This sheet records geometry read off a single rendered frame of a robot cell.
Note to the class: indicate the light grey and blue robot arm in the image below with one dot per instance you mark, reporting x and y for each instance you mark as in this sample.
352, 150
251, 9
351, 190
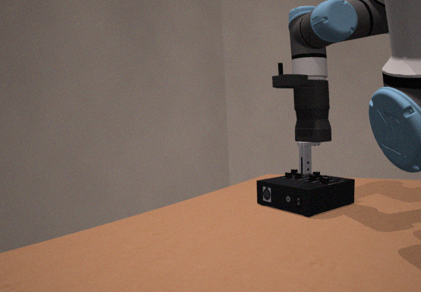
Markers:
395, 109

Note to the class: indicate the black lighting desk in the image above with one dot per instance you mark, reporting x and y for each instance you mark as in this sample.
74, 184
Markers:
306, 195

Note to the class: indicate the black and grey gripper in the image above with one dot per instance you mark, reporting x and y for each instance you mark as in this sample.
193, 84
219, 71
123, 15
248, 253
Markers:
311, 102

